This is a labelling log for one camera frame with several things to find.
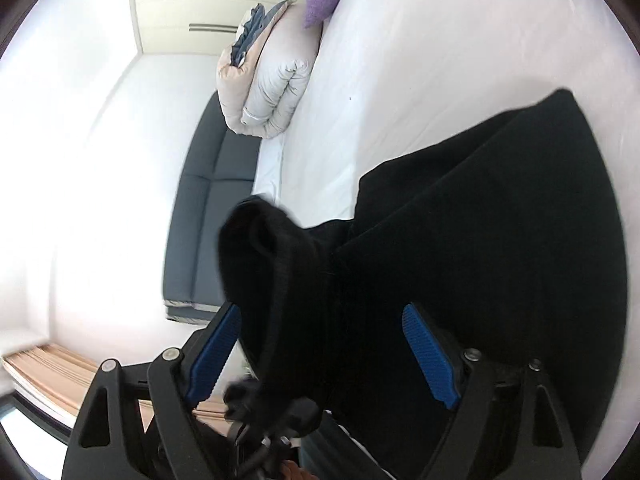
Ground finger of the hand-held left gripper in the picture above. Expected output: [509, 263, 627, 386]
[222, 377, 264, 422]

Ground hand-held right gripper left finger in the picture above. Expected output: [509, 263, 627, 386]
[61, 301, 242, 480]

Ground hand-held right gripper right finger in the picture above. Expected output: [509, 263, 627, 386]
[401, 303, 583, 480]

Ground black pants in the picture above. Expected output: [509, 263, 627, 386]
[218, 88, 629, 480]

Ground grey padded headboard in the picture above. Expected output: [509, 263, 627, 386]
[162, 92, 262, 324]

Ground folded beige duvet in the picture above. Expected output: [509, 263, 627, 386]
[216, 0, 321, 140]

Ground white wardrobe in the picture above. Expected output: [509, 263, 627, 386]
[127, 0, 322, 57]

